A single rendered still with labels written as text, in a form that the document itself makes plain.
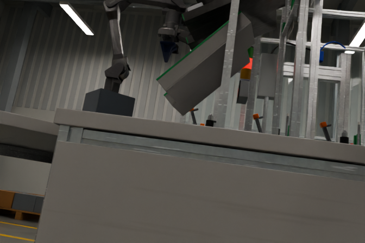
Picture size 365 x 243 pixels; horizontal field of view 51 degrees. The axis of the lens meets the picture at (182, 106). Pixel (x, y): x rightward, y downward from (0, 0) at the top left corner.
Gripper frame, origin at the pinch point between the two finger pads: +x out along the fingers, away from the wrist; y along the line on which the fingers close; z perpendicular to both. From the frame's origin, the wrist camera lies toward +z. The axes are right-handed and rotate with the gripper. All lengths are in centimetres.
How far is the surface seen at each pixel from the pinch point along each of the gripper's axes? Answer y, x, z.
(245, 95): 18.1, 7.7, 31.9
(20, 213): 480, 116, -284
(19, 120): -56, 41, -20
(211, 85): -22.3, 17.4, 19.5
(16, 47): 746, -260, -533
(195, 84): -35.0, 21.6, 15.6
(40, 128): -53, 42, -17
